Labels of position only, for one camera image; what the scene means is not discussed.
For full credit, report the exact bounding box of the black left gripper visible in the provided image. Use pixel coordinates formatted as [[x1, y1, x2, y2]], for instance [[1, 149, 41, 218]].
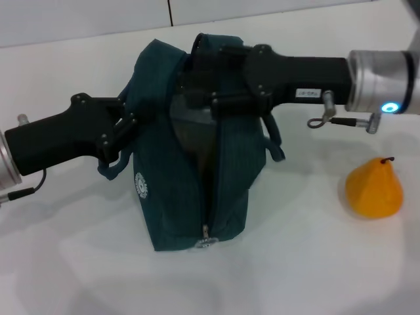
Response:
[[5, 93, 139, 177]]

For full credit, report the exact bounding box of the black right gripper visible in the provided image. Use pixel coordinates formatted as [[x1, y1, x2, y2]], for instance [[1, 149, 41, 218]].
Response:
[[184, 44, 354, 119]]

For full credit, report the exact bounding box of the dark teal fabric lunch bag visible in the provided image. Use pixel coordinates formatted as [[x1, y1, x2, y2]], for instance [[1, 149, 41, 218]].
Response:
[[97, 32, 285, 253]]

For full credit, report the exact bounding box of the orange pear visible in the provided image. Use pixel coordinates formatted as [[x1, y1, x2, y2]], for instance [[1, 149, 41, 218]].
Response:
[[345, 156, 404, 218]]

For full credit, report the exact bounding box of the right arm cable with connector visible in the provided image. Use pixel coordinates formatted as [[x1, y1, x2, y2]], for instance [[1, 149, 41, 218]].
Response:
[[306, 90, 381, 135]]

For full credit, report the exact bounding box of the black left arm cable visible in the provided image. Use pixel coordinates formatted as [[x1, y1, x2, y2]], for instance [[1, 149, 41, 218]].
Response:
[[0, 169, 49, 205]]

